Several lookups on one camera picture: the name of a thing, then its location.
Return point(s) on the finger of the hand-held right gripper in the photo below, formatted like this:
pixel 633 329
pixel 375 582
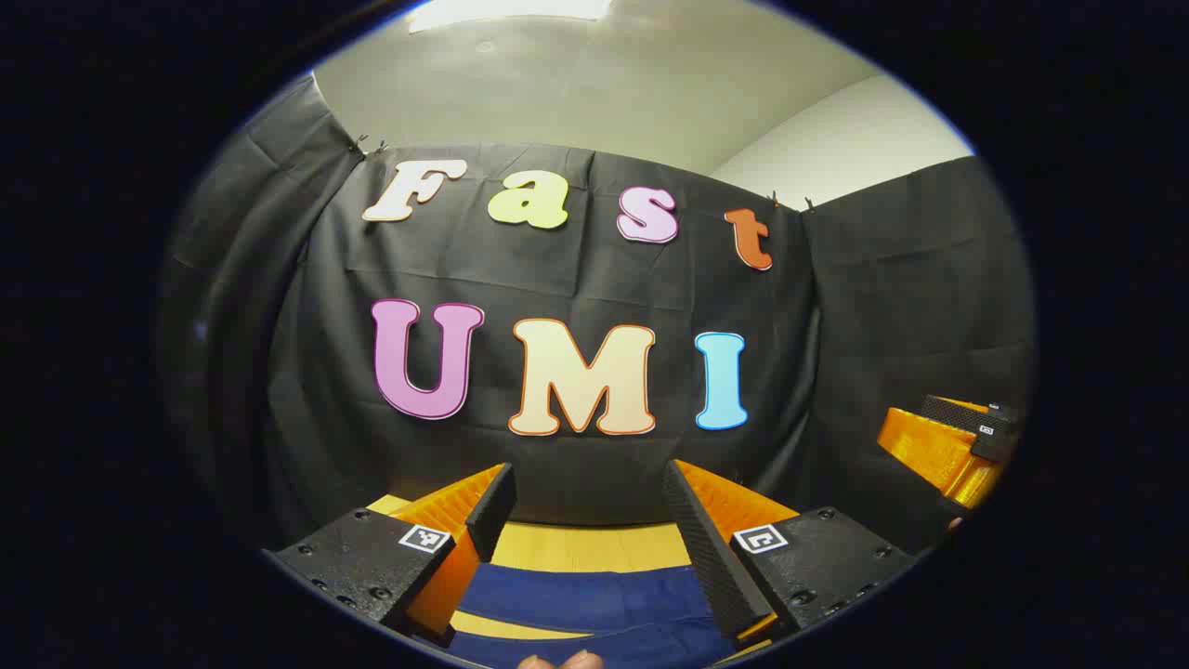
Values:
pixel 938 446

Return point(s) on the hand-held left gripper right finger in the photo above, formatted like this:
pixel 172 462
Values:
pixel 697 539

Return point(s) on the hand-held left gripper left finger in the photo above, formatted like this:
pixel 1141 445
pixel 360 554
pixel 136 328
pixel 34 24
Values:
pixel 492 511

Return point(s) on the blue denim jeans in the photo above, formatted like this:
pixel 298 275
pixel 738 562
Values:
pixel 594 595

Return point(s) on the black backdrop cloth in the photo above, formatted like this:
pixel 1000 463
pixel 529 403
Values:
pixel 576 279

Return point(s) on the ceiling light panel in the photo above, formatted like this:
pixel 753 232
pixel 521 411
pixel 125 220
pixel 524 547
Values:
pixel 511 9

